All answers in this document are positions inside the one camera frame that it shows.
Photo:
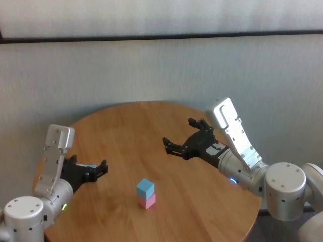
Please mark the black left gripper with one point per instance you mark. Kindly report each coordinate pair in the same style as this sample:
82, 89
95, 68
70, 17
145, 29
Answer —
75, 175

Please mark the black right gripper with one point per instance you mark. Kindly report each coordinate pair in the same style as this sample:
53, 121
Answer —
202, 146

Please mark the light blue cube block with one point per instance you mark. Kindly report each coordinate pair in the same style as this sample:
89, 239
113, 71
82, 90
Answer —
145, 187
92, 166

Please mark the pink cube block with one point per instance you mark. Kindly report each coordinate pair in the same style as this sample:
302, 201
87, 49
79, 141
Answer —
147, 203

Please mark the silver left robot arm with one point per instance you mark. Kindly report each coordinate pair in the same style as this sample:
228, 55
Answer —
35, 216

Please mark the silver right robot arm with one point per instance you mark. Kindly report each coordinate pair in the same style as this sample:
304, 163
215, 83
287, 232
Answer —
285, 189

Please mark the black wall rail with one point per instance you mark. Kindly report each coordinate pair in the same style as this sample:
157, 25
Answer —
161, 37

